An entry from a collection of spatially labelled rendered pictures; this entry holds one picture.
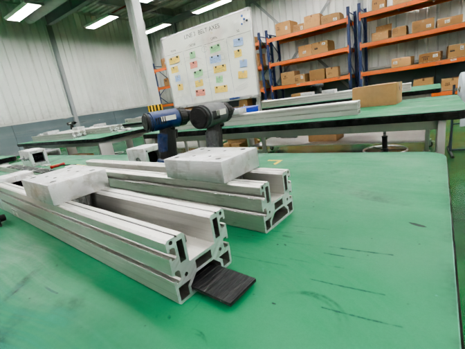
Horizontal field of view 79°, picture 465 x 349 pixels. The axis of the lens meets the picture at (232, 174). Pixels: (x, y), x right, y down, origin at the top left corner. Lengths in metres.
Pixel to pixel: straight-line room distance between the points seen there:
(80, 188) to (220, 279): 0.35
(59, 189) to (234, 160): 0.33
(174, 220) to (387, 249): 0.30
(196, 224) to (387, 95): 2.11
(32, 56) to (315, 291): 13.19
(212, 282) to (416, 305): 0.22
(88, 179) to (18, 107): 12.18
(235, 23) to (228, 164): 3.38
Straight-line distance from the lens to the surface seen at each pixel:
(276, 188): 0.53
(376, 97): 2.40
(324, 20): 10.45
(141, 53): 9.48
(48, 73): 13.41
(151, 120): 0.90
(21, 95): 12.90
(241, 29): 3.77
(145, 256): 0.39
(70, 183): 0.62
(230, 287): 0.37
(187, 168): 0.55
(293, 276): 0.39
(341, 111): 2.00
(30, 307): 0.49
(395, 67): 9.76
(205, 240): 0.40
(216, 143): 0.76
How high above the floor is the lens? 1.01
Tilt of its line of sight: 15 degrees down
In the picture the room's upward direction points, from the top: 9 degrees counter-clockwise
